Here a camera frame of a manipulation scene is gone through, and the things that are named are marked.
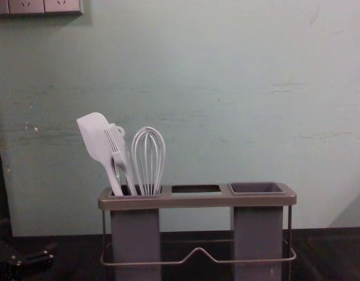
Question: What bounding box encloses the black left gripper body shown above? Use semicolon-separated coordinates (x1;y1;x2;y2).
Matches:
0;237;23;281

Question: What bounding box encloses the grey plastic utensil cup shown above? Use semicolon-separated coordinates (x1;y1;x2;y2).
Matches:
228;181;285;281
109;185;163;281

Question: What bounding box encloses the white utensil with loop end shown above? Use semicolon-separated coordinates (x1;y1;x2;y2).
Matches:
111;124;139;196

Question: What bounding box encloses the white silicone spatula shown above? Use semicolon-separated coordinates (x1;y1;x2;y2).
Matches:
76;112;125;196

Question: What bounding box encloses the white whisk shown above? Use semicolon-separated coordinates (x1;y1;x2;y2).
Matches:
131;126;167;196

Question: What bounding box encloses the grey rack with steel bars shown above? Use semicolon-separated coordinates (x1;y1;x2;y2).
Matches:
98;181;297;268

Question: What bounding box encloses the black table cloth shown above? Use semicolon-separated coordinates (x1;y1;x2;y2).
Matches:
0;227;360;281

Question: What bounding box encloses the white wall socket plate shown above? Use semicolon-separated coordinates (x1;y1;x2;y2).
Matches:
9;0;45;15
44;0;81;13

